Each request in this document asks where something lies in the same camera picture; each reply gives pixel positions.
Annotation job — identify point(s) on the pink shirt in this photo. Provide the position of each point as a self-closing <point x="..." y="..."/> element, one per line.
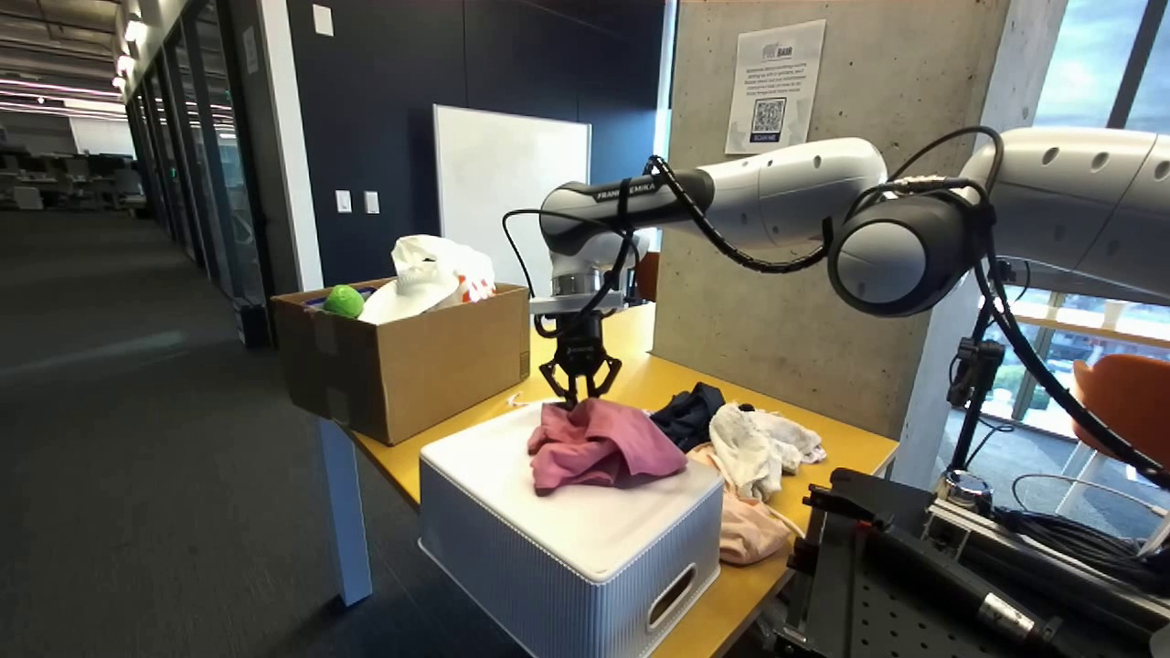
<point x="605" y="443"/>

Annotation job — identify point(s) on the white high wall plate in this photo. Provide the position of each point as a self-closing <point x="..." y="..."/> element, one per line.
<point x="322" y="21"/>

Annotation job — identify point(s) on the white paper wall poster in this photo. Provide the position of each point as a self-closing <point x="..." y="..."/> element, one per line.
<point x="772" y="86"/>

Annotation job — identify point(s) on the orange chair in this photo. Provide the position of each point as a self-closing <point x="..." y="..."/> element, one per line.
<point x="1129" y="404"/>

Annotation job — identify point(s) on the green ball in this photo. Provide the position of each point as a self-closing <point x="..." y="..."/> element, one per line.
<point x="345" y="300"/>

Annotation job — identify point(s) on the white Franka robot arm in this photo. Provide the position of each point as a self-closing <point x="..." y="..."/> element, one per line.
<point x="792" y="169"/>

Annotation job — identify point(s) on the white wall switch plate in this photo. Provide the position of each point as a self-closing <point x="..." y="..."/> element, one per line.
<point x="345" y="203"/>
<point x="372" y="203"/>

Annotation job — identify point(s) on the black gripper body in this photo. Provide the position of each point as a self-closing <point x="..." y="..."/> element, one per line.
<point x="578" y="334"/>

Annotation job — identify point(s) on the white plastic bag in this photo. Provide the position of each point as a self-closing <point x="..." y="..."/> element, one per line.
<point x="427" y="275"/>

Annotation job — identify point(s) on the white plastic laundry basket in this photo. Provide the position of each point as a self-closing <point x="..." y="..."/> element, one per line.
<point x="551" y="551"/>

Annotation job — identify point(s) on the white table leg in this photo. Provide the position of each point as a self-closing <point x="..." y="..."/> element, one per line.
<point x="349" y="524"/>

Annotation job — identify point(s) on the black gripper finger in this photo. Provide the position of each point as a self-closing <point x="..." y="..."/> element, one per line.
<point x="558" y="370"/>
<point x="600" y="370"/>

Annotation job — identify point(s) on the peach garment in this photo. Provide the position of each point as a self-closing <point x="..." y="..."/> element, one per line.
<point x="751" y="532"/>

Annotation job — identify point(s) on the black camera tripod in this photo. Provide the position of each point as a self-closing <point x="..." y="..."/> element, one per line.
<point x="973" y="367"/>

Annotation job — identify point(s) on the white knit garment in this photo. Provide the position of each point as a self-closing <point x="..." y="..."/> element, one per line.
<point x="745" y="443"/>

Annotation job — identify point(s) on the black metal rod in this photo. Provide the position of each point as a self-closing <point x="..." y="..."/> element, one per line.
<point x="925" y="571"/>

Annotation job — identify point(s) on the white whiteboard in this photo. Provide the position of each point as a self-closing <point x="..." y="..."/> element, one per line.
<point x="499" y="183"/>

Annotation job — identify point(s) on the brown cardboard box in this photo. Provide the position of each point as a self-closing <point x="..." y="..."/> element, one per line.
<point x="413" y="367"/>

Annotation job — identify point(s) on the navy dark garment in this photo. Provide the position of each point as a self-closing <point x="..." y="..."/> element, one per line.
<point x="689" y="414"/>

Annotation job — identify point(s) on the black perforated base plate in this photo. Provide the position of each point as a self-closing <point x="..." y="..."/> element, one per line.
<point x="878" y="597"/>

